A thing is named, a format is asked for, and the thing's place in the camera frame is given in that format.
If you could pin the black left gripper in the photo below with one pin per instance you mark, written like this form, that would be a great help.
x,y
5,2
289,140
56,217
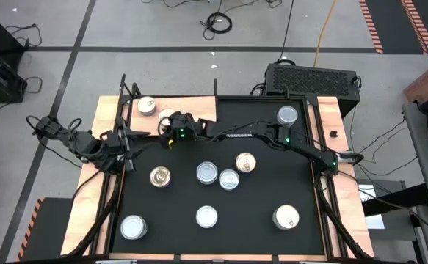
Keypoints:
x,y
114,146

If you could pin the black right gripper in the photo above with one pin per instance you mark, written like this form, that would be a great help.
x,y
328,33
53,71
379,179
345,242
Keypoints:
x,y
184,126

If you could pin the green white tuna can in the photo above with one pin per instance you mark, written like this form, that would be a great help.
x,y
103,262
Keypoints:
x,y
206,172
206,216
133,227
287,115
229,179

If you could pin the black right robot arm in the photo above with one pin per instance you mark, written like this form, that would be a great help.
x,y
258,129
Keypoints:
x,y
243,132

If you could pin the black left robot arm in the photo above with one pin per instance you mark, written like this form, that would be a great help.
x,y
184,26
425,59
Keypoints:
x,y
85,144

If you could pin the light wooden shelf board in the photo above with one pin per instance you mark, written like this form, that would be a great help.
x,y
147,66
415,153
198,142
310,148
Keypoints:
x,y
199,104

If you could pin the black table mat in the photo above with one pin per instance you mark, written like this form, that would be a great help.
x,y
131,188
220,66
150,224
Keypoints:
x,y
243,234

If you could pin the black mat with orange stripes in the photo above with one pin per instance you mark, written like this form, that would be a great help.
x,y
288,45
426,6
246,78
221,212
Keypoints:
x,y
52,231
393,25

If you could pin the black perforated computer case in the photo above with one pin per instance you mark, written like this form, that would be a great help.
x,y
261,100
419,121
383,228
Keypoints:
x,y
309,80

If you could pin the white paper sheet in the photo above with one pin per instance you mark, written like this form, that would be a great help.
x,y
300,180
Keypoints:
x,y
377,221

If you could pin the black metal beam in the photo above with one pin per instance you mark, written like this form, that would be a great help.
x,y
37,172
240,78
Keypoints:
x,y
401,199

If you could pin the grey side table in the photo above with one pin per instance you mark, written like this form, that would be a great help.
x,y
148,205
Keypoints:
x,y
419,154

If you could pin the black metal shelf frame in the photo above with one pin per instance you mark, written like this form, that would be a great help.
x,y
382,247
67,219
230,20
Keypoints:
x,y
216,91

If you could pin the black aluminium rig frame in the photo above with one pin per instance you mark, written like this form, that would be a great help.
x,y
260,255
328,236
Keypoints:
x,y
330,220

